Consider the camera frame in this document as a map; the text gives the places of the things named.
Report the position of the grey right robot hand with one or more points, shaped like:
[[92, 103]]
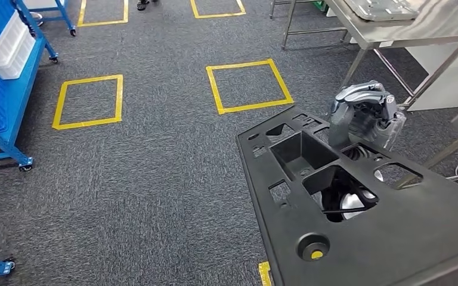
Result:
[[375, 118]]

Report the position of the black plastic panel part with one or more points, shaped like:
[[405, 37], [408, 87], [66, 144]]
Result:
[[391, 237]]

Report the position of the stainless steel workbench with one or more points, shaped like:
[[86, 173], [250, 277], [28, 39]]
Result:
[[430, 27]]

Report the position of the grey metal sheet part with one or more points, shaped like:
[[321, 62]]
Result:
[[379, 10]]

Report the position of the white cabinet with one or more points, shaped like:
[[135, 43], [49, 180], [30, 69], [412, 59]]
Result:
[[450, 79]]

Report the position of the green crate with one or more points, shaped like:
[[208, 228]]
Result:
[[320, 4]]

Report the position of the yellow floor tape square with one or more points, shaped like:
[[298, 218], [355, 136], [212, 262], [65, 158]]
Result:
[[265, 276], [221, 15], [102, 23]]

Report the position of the person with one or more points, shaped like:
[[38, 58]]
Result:
[[142, 4]]

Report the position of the white plastic bin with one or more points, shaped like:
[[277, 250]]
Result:
[[7, 43], [19, 63]]

